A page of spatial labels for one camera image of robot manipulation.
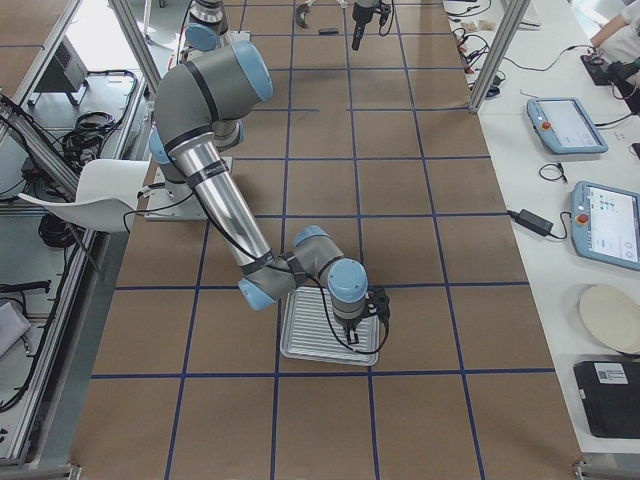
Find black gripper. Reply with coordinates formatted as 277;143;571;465
333;305;372;344
351;0;392;51

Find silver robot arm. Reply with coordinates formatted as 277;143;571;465
155;40;372;348
184;0;395;52

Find ribbed silver metal tray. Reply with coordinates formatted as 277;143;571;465
280;286;379;367

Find black brake pad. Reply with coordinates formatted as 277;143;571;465
318;28;339;36

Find black power adapter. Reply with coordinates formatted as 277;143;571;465
507;209;553;237

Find upper blue teach pendant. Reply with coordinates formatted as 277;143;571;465
526;97;609;155

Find blue teach pendant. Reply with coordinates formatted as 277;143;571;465
526;97;609;155
571;181;639;271

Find beige round plate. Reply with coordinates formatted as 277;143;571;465
579;285;639;355

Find lower blue teach pendant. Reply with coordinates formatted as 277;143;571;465
571;181;639;271

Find white plastic chair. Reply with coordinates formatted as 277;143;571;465
18;159;149;233

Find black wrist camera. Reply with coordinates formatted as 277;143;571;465
366;285;390;324

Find aluminium frame post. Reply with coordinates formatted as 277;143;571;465
468;0;530;113

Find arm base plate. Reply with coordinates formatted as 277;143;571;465
144;156;234;223

